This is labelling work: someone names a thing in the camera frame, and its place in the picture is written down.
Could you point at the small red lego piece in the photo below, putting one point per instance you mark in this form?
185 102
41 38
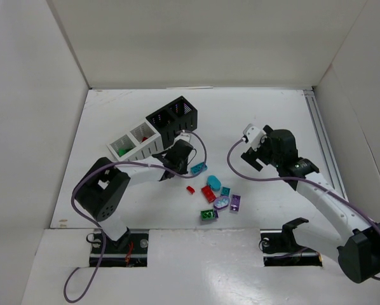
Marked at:
190 189

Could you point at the teal rounded lego brick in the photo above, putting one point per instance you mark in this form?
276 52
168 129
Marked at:
214 183

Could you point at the white slotted double container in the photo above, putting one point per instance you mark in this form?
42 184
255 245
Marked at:
132 139

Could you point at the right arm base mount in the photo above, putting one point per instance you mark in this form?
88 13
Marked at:
280 249

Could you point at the small teal square lego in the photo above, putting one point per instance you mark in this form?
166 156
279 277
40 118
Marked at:
225 191

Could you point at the black slotted double container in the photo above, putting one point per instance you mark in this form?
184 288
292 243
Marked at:
177 115

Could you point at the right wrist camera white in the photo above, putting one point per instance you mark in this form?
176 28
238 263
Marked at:
254 136

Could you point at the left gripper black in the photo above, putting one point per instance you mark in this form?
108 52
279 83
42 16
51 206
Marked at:
183 149

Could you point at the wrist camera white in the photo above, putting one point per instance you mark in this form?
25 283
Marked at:
183 135
254 136

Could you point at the teal long lego plate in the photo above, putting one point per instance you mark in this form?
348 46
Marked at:
199 168

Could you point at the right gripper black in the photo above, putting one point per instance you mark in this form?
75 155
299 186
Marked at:
260 155

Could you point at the green lego in container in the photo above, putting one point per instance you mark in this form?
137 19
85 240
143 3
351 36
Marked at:
123 151

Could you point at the red long lego brick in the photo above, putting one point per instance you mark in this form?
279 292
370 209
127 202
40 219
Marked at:
208 194

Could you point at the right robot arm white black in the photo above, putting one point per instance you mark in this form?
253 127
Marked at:
356 245

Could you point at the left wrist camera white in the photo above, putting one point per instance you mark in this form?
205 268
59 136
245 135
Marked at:
183 135

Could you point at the green lego on purple plate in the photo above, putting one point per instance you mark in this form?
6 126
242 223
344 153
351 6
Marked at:
209 215

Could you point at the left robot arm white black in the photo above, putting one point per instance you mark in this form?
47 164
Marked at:
100 191

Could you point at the lilac oval paw lego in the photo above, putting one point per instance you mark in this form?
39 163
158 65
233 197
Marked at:
221 202

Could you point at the purple lego brick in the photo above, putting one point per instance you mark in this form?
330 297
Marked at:
235 203

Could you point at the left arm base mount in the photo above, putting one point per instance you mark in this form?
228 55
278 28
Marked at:
130 253

